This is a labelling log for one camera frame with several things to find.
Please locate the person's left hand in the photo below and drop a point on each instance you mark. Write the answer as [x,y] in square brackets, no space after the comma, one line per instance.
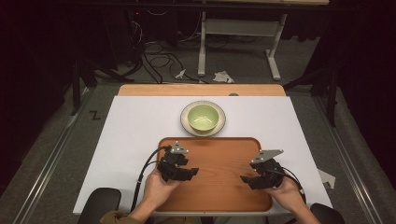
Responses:
[157,191]

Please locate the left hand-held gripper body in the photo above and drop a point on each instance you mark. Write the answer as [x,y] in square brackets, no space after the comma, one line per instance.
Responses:
[173,160]

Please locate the person's right hand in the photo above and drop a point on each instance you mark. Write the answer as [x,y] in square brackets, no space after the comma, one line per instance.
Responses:
[288,194]

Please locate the wooden tray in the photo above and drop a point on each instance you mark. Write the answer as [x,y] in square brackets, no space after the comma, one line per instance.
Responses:
[218,174]

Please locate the white metal desk frame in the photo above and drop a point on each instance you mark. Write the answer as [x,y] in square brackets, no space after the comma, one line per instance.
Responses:
[239,28]

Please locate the black stand legs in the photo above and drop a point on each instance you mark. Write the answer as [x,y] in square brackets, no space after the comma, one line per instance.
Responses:
[76,90]
[332,93]

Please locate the small white paper scrap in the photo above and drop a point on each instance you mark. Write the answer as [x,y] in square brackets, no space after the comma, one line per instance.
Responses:
[180,74]

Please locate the crumpled white paper scrap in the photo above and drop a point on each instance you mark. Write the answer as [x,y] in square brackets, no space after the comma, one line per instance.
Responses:
[223,76]

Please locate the green ceramic bowl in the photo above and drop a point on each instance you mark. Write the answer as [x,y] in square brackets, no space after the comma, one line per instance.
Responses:
[203,117]

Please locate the white paper sheet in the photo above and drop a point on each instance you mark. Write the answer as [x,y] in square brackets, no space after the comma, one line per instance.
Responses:
[327,179]

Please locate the black chair armrest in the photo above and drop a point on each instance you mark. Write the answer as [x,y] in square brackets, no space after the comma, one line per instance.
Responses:
[99,203]
[327,214]

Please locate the wooden table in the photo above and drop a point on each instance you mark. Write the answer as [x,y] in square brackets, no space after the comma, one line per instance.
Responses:
[186,90]

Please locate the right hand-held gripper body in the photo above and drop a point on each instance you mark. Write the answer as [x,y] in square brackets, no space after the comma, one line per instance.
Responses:
[268,171]

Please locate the white table cover sheet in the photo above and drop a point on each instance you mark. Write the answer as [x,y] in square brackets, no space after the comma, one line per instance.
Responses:
[130,130]

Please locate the metal floor rail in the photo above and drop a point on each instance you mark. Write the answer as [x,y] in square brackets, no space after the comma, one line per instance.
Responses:
[348,155]
[46,168]

